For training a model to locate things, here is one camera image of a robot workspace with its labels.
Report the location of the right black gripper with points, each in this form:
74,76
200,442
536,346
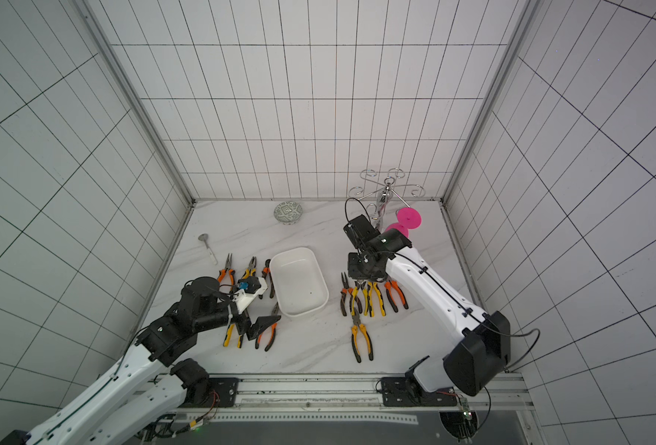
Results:
363,273

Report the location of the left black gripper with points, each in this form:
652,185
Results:
260,325

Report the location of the small yellow long-nose pliers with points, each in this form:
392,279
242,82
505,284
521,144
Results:
356,305

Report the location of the yellow black combination pliers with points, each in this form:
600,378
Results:
374,299

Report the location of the orange needle-nose pliers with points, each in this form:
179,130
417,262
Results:
227,274

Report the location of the white plastic storage box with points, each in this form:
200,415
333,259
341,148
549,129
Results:
299,284

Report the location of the orange long-nose pliers front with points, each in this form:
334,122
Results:
271,330

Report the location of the black orange long-nose pliers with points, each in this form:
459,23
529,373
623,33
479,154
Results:
345,292

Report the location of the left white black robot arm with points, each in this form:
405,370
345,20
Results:
153,377

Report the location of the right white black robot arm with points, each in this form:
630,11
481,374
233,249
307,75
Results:
477,345

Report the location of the pink wine glass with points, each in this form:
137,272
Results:
408,219

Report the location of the chrome glass holder stand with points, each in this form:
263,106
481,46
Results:
376,193

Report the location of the small metal spoon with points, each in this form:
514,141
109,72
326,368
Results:
204,238

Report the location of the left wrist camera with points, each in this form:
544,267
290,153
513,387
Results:
248,289

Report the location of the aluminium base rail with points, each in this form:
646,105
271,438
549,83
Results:
352,397

